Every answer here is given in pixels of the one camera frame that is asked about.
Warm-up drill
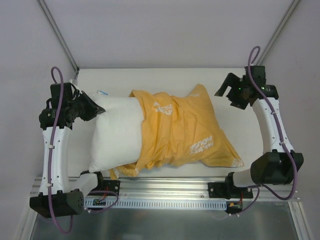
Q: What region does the yellow Mickey Mouse pillowcase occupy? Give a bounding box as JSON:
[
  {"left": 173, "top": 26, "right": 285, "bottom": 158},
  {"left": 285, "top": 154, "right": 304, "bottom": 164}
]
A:
[{"left": 109, "top": 84, "right": 244, "bottom": 180}]

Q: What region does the aluminium mounting rail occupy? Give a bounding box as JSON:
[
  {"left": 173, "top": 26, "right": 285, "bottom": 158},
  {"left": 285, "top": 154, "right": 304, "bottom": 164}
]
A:
[{"left": 29, "top": 176, "right": 300, "bottom": 202}]

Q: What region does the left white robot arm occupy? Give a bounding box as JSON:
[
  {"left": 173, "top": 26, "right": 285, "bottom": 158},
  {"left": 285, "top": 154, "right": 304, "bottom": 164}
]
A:
[{"left": 29, "top": 82, "right": 105, "bottom": 218}]

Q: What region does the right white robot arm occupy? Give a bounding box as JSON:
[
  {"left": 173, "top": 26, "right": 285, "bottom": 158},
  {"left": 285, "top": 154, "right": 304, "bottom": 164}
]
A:
[{"left": 215, "top": 65, "right": 304, "bottom": 198}]

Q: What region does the white pillow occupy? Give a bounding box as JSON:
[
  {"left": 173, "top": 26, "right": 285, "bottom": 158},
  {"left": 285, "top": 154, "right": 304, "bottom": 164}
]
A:
[{"left": 89, "top": 93, "right": 144, "bottom": 172}]

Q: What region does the right aluminium frame post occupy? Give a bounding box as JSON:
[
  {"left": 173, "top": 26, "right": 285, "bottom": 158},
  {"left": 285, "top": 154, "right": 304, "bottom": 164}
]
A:
[{"left": 254, "top": 0, "right": 301, "bottom": 66}]

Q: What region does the aluminium frame post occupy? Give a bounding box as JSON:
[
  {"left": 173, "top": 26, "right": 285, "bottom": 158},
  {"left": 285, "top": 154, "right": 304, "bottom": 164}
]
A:
[
  {"left": 36, "top": 0, "right": 80, "bottom": 75},
  {"left": 254, "top": 0, "right": 301, "bottom": 66}
]

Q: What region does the white slotted cable duct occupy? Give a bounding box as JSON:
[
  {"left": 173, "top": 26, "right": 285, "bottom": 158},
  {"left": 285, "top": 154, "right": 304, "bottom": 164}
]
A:
[{"left": 84, "top": 198, "right": 227, "bottom": 211}]

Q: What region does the left aluminium frame post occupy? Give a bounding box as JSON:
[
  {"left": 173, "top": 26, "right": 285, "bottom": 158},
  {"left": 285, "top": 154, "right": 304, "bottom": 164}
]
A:
[{"left": 36, "top": 0, "right": 80, "bottom": 75}]

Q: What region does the white blue pillow label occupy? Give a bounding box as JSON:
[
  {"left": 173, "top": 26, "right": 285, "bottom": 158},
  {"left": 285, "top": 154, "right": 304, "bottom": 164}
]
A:
[{"left": 97, "top": 90, "right": 108, "bottom": 96}]

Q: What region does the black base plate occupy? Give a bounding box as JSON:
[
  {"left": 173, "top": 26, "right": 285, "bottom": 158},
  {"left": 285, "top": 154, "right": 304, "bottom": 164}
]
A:
[
  {"left": 95, "top": 179, "right": 121, "bottom": 197},
  {"left": 207, "top": 182, "right": 253, "bottom": 200}
]

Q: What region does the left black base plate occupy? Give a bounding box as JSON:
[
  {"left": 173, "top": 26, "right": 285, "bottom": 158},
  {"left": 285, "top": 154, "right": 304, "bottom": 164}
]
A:
[{"left": 95, "top": 179, "right": 121, "bottom": 197}]

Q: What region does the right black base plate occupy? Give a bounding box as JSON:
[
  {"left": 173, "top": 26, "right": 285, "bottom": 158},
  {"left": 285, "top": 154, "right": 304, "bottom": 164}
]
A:
[{"left": 207, "top": 182, "right": 253, "bottom": 200}]

